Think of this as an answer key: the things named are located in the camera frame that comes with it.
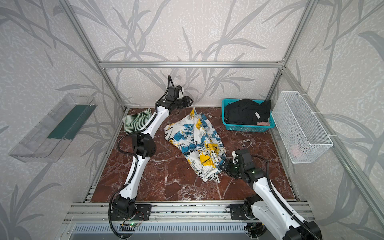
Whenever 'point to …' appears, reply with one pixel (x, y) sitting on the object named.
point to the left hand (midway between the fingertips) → (193, 96)
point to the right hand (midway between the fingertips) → (219, 162)
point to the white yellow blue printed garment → (199, 142)
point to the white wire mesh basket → (303, 138)
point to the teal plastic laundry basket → (244, 127)
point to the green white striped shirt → (134, 122)
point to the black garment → (245, 111)
